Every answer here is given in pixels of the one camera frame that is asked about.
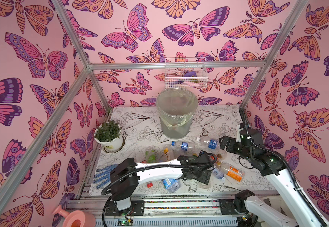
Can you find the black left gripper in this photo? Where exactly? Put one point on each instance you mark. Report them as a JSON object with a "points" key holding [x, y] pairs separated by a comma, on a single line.
{"points": [[206, 177]]}

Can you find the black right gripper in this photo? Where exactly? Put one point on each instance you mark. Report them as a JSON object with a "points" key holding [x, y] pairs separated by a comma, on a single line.
{"points": [[225, 143]]}

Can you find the clear bottle blue label large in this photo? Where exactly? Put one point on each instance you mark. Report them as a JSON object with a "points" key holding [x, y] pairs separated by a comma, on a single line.
{"points": [[171, 185]]}

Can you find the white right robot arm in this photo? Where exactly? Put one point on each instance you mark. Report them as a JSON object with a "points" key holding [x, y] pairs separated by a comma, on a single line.
{"points": [[248, 145]]}

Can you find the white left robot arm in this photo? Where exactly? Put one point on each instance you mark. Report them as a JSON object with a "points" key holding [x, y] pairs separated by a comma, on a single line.
{"points": [[128, 175]]}

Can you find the grey mesh waste bin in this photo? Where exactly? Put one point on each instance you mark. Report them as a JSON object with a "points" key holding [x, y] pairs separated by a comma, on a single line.
{"points": [[176, 108]]}

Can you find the orange label bottle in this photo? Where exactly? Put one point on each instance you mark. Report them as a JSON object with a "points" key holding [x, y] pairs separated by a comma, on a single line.
{"points": [[231, 171]]}

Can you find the far blue label bottle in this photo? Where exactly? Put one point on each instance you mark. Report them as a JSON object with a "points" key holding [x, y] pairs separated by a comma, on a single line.
{"points": [[183, 146]]}

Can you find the yellow label small bottle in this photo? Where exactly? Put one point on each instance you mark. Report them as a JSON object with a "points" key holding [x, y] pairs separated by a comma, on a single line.
{"points": [[168, 153]]}

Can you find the light green label bottle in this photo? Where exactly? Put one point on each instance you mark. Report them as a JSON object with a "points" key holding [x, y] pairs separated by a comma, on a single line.
{"points": [[150, 156]]}

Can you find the blue dotted work glove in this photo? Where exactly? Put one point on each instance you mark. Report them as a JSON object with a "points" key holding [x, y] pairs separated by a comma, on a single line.
{"points": [[101, 177]]}

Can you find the potted green plant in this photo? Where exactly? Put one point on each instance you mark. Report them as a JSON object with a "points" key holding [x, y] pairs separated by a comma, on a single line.
{"points": [[109, 136]]}

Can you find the pink watering can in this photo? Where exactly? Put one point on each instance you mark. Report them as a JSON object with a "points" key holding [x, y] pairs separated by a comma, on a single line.
{"points": [[76, 218]]}

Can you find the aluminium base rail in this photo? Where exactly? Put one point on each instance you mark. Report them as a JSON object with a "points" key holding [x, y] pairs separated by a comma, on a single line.
{"points": [[166, 211]]}

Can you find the white wire wall basket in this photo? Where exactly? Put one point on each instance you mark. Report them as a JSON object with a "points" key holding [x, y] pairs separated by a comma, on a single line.
{"points": [[185, 75]]}

